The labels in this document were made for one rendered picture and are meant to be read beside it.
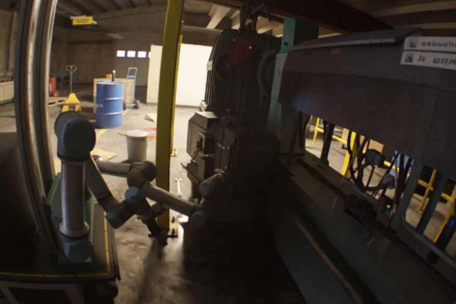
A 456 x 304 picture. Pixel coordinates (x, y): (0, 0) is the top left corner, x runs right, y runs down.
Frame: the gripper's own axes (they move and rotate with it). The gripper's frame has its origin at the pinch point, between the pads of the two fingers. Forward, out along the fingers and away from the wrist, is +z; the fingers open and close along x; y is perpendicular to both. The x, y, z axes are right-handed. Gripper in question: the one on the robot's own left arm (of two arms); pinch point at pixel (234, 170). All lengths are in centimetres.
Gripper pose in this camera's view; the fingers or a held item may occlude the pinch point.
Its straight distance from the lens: 138.4
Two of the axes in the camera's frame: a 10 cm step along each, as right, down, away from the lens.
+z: 4.9, -1.6, 8.5
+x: -8.6, -2.2, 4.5
